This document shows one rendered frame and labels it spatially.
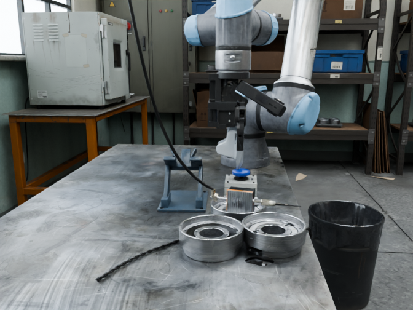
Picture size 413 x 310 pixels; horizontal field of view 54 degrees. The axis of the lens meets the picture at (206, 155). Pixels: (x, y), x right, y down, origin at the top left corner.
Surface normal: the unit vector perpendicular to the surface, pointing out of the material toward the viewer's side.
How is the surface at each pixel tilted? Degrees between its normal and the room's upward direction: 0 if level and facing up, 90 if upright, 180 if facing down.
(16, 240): 0
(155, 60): 90
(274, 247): 90
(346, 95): 90
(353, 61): 90
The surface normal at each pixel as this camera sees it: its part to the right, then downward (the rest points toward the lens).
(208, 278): 0.00, -0.97
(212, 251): 0.01, 0.22
